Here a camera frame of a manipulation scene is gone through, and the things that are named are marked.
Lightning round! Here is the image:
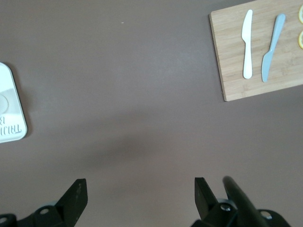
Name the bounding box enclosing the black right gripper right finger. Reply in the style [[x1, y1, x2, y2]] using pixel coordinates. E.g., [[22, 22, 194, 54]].
[[190, 176, 291, 227]]

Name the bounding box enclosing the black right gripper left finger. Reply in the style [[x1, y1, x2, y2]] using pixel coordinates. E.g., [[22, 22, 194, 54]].
[[0, 178, 89, 227]]

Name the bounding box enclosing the cream bear print tray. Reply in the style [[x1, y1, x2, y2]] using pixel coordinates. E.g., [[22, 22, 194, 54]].
[[0, 61, 28, 144]]

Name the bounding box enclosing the bamboo cutting board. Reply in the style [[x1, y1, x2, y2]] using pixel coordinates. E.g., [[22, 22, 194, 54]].
[[208, 0, 303, 102]]

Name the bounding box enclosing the white plastic knife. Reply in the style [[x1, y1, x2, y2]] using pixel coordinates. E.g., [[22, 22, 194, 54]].
[[241, 9, 253, 79]]

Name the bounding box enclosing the grey plastic knife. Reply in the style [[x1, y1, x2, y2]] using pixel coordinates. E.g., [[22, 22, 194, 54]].
[[261, 13, 286, 83]]

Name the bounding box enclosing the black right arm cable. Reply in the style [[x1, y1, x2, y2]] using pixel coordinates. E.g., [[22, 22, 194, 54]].
[[222, 175, 268, 227]]

